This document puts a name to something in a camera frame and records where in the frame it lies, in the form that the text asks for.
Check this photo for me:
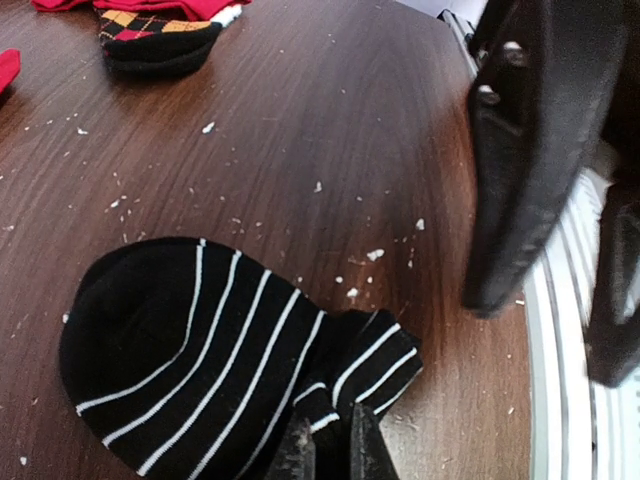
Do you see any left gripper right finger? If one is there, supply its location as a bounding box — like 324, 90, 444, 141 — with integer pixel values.
349, 403, 399, 480

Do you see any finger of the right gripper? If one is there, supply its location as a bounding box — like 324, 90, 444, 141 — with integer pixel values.
462, 1, 630, 318
586, 200, 639, 388

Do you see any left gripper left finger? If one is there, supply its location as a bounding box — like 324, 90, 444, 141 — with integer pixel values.
264, 414, 316, 480

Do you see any black white striped sock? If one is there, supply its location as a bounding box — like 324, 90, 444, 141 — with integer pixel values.
59, 237, 423, 479

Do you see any long red sock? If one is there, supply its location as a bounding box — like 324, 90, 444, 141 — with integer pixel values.
31, 0, 249, 21

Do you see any argyle patterned sock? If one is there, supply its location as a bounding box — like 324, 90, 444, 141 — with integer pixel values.
96, 9, 223, 77

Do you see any short red sock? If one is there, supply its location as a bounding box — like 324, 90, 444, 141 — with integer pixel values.
0, 49, 21, 93

